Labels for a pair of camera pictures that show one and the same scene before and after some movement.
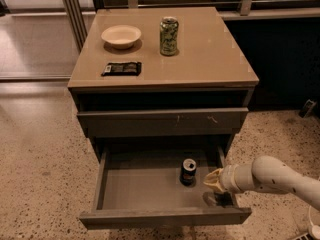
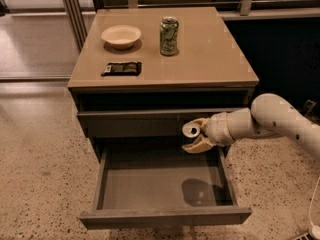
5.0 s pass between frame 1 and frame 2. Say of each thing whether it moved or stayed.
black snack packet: stayed
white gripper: moved
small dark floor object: stayed
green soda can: stayed
